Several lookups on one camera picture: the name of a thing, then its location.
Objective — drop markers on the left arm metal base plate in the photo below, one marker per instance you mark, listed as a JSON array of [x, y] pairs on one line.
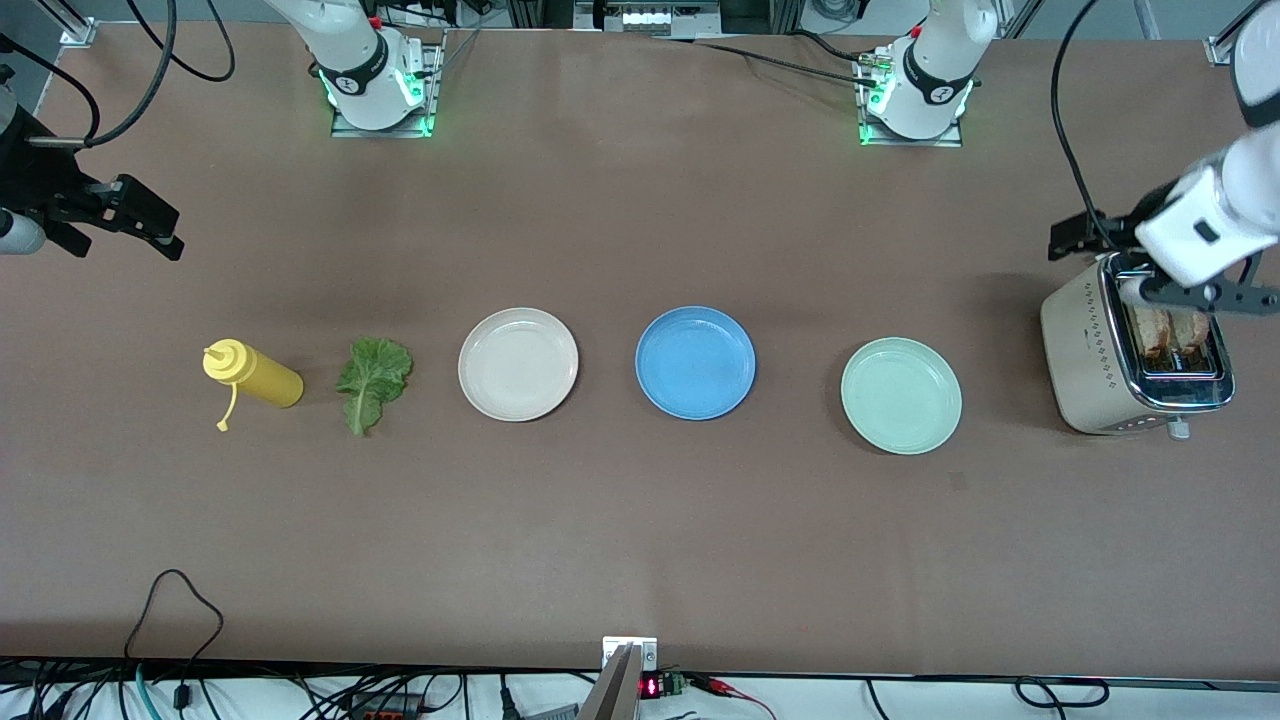
[[915, 142]]

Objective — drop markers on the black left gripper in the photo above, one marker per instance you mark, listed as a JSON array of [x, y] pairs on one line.
[[1078, 236]]

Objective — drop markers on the toasted bread slice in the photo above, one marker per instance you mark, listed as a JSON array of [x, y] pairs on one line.
[[1152, 338], [1192, 338]]

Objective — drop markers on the light green round plate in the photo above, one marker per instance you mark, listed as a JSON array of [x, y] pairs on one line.
[[900, 396]]

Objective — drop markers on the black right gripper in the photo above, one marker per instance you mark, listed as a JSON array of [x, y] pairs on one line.
[[38, 182]]

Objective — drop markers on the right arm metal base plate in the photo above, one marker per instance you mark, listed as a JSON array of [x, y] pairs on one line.
[[434, 110]]

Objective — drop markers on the red digit display module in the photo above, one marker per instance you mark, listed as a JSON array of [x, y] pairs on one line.
[[652, 687]]

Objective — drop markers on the metal corner bracket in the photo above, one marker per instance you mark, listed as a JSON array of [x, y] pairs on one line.
[[1222, 50], [78, 33]]

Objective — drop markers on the yellow squeeze bottle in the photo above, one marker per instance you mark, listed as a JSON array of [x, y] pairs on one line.
[[265, 380]]

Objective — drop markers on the blue round plate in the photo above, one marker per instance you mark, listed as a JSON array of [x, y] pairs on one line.
[[695, 362]]

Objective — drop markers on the green lettuce leaf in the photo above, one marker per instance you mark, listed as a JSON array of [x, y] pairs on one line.
[[375, 370]]

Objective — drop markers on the beige round plate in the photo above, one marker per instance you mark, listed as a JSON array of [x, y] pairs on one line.
[[518, 365]]

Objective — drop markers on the metal camera bracket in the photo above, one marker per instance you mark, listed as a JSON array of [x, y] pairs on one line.
[[620, 690]]

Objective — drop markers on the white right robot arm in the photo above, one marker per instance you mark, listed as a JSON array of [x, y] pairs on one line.
[[360, 60]]

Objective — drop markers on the orange connector block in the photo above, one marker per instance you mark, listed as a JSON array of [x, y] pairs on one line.
[[385, 712]]

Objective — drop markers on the white control box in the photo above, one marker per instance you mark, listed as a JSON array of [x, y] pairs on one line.
[[650, 18]]

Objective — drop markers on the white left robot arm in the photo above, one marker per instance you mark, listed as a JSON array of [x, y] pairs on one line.
[[935, 70]]

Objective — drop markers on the beige chrome toaster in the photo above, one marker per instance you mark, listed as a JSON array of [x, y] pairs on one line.
[[1085, 360]]

